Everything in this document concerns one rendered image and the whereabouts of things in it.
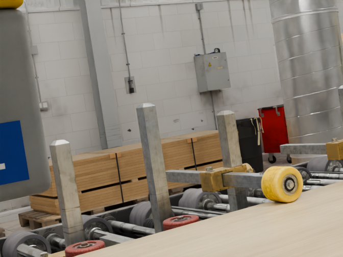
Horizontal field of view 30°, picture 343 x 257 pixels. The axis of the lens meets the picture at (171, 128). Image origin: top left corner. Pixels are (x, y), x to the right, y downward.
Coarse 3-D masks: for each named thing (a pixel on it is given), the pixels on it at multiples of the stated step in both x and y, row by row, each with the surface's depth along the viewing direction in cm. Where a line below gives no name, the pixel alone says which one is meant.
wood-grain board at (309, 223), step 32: (320, 192) 149; (192, 224) 135; (224, 224) 130; (256, 224) 126; (288, 224) 121; (320, 224) 118; (96, 256) 119; (128, 256) 115; (160, 256) 112; (192, 256) 108; (224, 256) 105; (256, 256) 102; (288, 256) 100; (320, 256) 97
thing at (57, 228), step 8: (224, 192) 227; (176, 200) 216; (120, 208) 206; (128, 208) 206; (96, 216) 200; (104, 216) 202; (112, 216) 203; (120, 216) 205; (128, 216) 206; (56, 224) 194; (32, 232) 189; (40, 232) 191; (56, 232) 193; (0, 240) 184; (0, 248) 185
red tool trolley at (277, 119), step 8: (264, 112) 894; (272, 112) 883; (280, 112) 871; (264, 120) 896; (272, 120) 885; (280, 120) 873; (264, 128) 898; (272, 128) 887; (280, 128) 876; (264, 136) 901; (272, 136) 889; (280, 136) 878; (264, 144) 903; (272, 144) 892; (280, 144) 880; (264, 152) 905; (272, 152) 894; (280, 152) 883; (272, 160) 903; (288, 160) 880
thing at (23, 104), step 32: (0, 0) 21; (0, 32) 21; (0, 64) 21; (32, 64) 22; (0, 96) 21; (32, 96) 22; (32, 128) 22; (32, 160) 22; (0, 192) 21; (32, 192) 22
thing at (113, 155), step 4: (188, 140) 723; (192, 140) 726; (196, 140) 729; (192, 144) 726; (192, 148) 726; (88, 152) 741; (104, 152) 698; (108, 152) 690; (112, 152) 681; (116, 152) 674; (112, 156) 672; (116, 156) 674; (120, 156) 677; (116, 160) 674; (196, 168) 727; (120, 184) 676; (120, 188) 675
